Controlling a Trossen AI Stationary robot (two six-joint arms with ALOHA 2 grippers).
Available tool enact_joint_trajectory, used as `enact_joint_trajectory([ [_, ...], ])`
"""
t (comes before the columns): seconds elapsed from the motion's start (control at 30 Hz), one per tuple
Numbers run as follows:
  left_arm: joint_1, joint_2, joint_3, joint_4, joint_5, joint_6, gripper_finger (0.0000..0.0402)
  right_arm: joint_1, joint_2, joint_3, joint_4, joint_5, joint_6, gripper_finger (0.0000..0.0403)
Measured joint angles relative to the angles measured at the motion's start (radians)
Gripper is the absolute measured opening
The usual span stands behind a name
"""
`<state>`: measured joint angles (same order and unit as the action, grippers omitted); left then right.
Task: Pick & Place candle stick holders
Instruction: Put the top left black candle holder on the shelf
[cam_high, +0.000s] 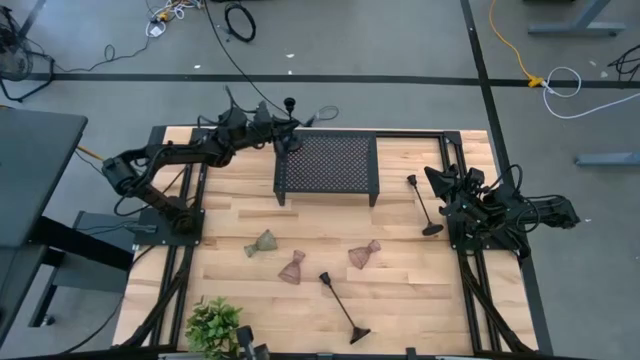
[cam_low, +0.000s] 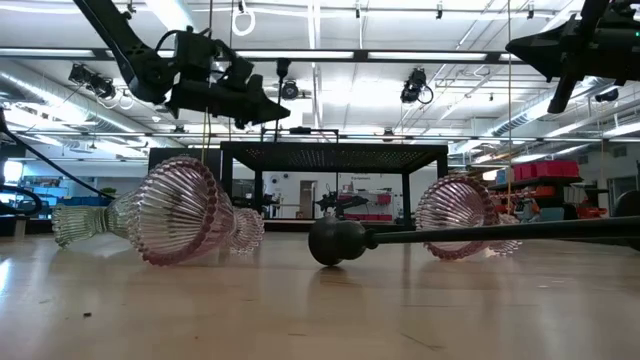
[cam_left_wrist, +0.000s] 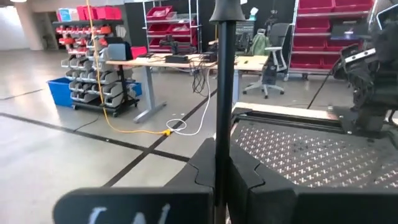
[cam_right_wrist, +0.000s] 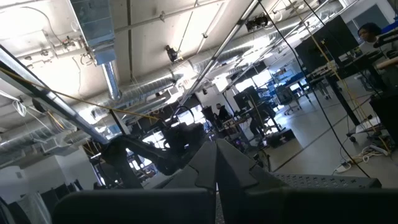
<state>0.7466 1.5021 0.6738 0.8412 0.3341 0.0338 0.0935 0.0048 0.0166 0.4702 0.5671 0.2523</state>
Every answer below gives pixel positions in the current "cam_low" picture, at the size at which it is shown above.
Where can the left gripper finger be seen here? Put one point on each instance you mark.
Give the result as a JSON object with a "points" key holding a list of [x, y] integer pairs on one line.
{"points": [[251, 87], [255, 114]]}

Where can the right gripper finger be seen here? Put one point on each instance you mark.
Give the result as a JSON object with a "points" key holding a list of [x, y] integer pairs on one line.
{"points": [[542, 50], [562, 95]]}

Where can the pink ribbed glass candle holder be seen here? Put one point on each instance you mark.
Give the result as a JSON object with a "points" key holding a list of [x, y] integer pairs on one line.
{"points": [[175, 210], [450, 210]]}

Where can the black metal candlestick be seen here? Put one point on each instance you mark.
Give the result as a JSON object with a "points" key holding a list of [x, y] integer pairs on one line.
{"points": [[283, 67], [330, 240]]}

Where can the green ribbed glass candle holder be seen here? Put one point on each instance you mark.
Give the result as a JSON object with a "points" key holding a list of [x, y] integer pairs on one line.
{"points": [[75, 225]]}

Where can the background black robot arm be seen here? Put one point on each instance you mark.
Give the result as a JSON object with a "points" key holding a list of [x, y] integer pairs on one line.
{"points": [[340, 202]]}

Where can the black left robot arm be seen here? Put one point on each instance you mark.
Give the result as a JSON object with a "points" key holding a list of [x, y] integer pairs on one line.
{"points": [[135, 60]]}

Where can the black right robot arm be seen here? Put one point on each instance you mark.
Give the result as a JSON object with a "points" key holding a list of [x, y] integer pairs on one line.
{"points": [[627, 45]]}

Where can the red storage bins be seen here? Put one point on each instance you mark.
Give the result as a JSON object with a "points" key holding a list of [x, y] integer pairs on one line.
{"points": [[545, 170]]}

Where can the black perforated metal shelf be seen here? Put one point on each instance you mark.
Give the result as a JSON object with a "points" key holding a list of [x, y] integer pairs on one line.
{"points": [[335, 157]]}

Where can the storage shelf rack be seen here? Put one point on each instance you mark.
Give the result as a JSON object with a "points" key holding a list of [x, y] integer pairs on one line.
{"points": [[535, 184]]}

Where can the black panel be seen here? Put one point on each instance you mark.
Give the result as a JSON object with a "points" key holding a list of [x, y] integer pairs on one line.
{"points": [[170, 155]]}

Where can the black overhead beam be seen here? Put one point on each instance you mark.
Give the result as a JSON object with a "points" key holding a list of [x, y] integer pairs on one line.
{"points": [[360, 55]]}

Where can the black chair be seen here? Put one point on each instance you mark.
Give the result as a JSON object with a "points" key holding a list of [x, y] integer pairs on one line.
{"points": [[630, 205]]}

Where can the black ceiling-hung camera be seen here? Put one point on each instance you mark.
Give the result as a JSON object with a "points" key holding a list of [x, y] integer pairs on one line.
{"points": [[92, 80], [414, 85], [289, 90]]}

